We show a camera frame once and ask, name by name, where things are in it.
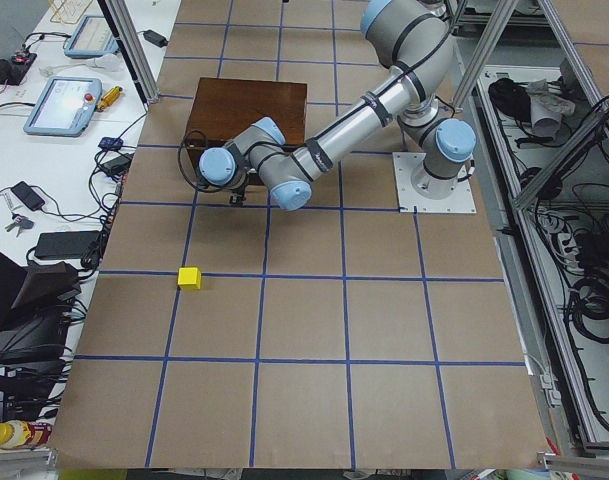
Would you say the yellow block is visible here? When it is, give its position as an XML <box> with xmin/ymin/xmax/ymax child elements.
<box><xmin>177</xmin><ymin>266</ymin><xmax>202</xmax><ymax>290</ymax></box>

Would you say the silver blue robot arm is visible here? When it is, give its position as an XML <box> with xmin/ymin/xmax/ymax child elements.
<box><xmin>194</xmin><ymin>0</ymin><xmax>476</xmax><ymax>211</ymax></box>

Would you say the dark wooden drawer cabinet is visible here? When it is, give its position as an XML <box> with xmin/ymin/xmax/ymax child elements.
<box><xmin>180</xmin><ymin>78</ymin><xmax>307</xmax><ymax>205</ymax></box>

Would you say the yellow black tool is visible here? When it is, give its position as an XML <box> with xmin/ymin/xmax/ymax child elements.
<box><xmin>96</xmin><ymin>86</ymin><xmax>123</xmax><ymax>112</ymax></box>

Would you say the black power adapter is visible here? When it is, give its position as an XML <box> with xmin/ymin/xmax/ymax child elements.
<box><xmin>143</xmin><ymin>29</ymin><xmax>168</xmax><ymax>48</ymax></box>

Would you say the blue teach pendant near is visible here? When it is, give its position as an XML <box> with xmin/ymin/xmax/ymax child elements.
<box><xmin>23</xmin><ymin>76</ymin><xmax>102</xmax><ymax>137</ymax></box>

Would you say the blue teach pendant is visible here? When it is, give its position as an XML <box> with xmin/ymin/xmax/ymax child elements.
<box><xmin>64</xmin><ymin>15</ymin><xmax>118</xmax><ymax>58</ymax></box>
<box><xmin>23</xmin><ymin>76</ymin><xmax>102</xmax><ymax>137</ymax></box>

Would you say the black smartphone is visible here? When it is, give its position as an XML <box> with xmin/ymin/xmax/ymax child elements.
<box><xmin>11</xmin><ymin>181</ymin><xmax>45</xmax><ymax>211</ymax></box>

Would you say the blue teach pendant far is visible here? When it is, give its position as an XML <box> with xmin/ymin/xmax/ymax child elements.
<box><xmin>64</xmin><ymin>15</ymin><xmax>118</xmax><ymax>58</ymax></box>

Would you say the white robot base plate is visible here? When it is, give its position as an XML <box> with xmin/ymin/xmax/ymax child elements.
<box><xmin>392</xmin><ymin>152</ymin><xmax>477</xmax><ymax>215</ymax></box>

